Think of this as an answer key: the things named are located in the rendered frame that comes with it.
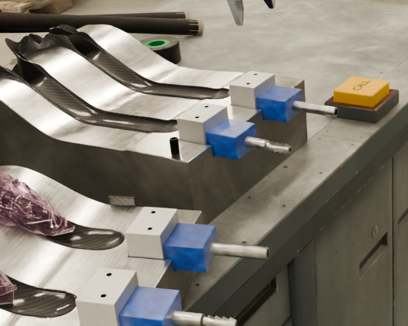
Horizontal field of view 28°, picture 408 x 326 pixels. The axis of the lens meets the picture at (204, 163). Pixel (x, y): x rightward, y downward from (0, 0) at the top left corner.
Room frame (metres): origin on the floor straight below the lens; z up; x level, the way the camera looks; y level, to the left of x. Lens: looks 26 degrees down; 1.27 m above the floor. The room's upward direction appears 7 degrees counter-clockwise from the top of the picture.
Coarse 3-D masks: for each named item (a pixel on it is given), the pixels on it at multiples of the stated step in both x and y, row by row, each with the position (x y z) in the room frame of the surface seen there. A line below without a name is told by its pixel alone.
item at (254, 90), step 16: (240, 80) 0.94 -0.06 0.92; (256, 80) 0.93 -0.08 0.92; (272, 80) 0.94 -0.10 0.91; (240, 96) 0.92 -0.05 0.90; (256, 96) 0.91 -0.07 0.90; (272, 96) 0.90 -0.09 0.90; (288, 96) 0.90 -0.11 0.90; (272, 112) 0.90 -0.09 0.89; (288, 112) 0.89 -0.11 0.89; (304, 112) 0.89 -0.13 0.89; (320, 112) 0.87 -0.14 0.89; (336, 112) 0.87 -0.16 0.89
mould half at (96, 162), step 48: (48, 48) 1.11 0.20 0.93; (144, 48) 1.14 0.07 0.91; (0, 96) 0.96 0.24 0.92; (96, 96) 1.01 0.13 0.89; (144, 96) 1.01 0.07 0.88; (0, 144) 0.97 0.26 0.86; (48, 144) 0.91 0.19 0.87; (96, 144) 0.87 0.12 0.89; (144, 144) 0.84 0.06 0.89; (192, 144) 0.82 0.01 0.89; (288, 144) 0.95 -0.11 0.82; (96, 192) 0.87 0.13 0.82; (144, 192) 0.82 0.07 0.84; (192, 192) 0.78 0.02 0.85; (240, 192) 0.85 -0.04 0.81
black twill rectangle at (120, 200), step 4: (112, 196) 0.77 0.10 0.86; (116, 196) 0.77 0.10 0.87; (120, 196) 0.77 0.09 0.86; (112, 200) 0.77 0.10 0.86; (116, 200) 0.77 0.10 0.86; (120, 200) 0.77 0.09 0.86; (124, 200) 0.77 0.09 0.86; (128, 200) 0.76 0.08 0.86; (132, 200) 0.76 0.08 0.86; (112, 204) 0.77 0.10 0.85; (116, 204) 0.77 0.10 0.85; (120, 204) 0.77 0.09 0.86; (124, 204) 0.77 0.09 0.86; (128, 204) 0.76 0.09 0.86; (132, 204) 0.76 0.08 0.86; (136, 204) 0.76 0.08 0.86
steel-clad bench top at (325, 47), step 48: (192, 0) 1.78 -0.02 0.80; (288, 0) 1.69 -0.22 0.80; (192, 48) 1.44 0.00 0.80; (240, 48) 1.41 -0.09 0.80; (288, 48) 1.38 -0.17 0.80; (336, 48) 1.35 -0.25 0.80; (384, 48) 1.32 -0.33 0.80; (336, 144) 0.97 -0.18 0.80; (288, 192) 0.85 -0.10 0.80; (240, 240) 0.76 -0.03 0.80; (192, 288) 0.68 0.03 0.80
